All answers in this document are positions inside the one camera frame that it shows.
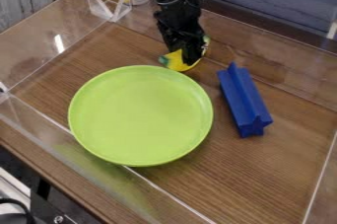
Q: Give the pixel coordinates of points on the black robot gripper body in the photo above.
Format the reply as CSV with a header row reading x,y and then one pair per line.
x,y
179,15

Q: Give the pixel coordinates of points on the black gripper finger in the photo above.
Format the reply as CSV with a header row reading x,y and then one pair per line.
x,y
192,48
171,39

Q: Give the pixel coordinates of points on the yellow toy banana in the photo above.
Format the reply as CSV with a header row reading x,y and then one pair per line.
x,y
172,60

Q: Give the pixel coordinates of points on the green round plate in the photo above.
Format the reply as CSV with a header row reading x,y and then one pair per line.
x,y
141,115

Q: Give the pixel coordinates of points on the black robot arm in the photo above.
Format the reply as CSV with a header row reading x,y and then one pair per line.
x,y
183,34

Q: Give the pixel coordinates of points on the blue star-shaped block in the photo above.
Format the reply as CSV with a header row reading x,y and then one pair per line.
x,y
248,108

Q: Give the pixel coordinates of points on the clear acrylic corner bracket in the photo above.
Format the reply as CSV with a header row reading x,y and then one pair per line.
x,y
110,10

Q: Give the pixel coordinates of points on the clear acrylic enclosure wall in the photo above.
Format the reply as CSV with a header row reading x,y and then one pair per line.
x,y
267,179

